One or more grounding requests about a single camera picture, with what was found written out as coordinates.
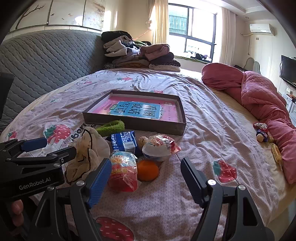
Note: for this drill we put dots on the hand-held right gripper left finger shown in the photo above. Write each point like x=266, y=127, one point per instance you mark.
x=99, y=183

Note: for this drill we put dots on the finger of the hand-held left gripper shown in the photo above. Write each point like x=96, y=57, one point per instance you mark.
x=46, y=158
x=34, y=144

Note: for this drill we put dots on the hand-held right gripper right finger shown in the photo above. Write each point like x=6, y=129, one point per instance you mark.
x=192, y=183

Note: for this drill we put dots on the white plastic bag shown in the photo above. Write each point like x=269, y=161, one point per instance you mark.
x=92, y=148

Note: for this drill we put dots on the orange tangerine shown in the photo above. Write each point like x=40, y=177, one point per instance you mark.
x=148, y=170

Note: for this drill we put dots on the blue snack packet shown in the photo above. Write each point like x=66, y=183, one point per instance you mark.
x=124, y=141

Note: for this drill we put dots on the white red snack packet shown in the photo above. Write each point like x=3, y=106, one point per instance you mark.
x=157, y=148

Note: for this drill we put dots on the walnut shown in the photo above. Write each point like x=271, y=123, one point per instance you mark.
x=142, y=140

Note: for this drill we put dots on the brown cardboard box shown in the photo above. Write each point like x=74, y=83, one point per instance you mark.
x=150, y=127

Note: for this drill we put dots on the person's left hand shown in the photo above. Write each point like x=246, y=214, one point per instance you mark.
x=17, y=212

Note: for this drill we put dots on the strawberry print bedsheet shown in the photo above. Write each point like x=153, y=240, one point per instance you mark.
x=208, y=129

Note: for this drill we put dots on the beige bed sheet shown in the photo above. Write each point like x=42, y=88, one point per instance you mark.
x=261, y=153

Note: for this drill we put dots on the grey quilted headboard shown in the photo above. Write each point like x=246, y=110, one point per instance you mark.
x=46, y=62

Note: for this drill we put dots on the small blue figure packet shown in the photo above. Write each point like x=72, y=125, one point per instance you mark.
x=261, y=136

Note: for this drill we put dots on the red white wrapped candy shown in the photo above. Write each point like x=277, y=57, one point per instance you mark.
x=260, y=126

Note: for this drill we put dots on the yellow snack packet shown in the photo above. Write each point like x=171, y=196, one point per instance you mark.
x=276, y=153

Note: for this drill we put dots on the pink quilt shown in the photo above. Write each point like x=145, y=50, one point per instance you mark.
x=254, y=92

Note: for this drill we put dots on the dark bag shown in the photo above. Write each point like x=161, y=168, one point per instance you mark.
x=239, y=67

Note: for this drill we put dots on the green windowsill mat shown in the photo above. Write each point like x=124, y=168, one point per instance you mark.
x=182, y=58

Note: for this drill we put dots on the white drawer cabinet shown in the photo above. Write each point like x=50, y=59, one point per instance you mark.
x=289, y=103

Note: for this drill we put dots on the dark clothes on windowsill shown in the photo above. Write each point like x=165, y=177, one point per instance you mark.
x=201, y=56

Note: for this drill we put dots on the arched vanity mirror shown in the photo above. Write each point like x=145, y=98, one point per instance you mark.
x=253, y=64

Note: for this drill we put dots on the pile of folded clothes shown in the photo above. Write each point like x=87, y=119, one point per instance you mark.
x=138, y=55

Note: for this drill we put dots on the white curtain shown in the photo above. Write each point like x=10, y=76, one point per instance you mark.
x=226, y=39

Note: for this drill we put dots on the black television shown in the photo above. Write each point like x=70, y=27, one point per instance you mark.
x=289, y=69

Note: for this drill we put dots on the window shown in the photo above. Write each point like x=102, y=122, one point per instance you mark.
x=198, y=23

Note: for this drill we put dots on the beige curtain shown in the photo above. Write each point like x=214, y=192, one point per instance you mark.
x=159, y=23

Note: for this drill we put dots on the white air conditioner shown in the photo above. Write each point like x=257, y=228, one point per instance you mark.
x=261, y=28

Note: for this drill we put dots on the blossom wall painting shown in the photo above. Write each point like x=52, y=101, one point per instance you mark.
x=64, y=11

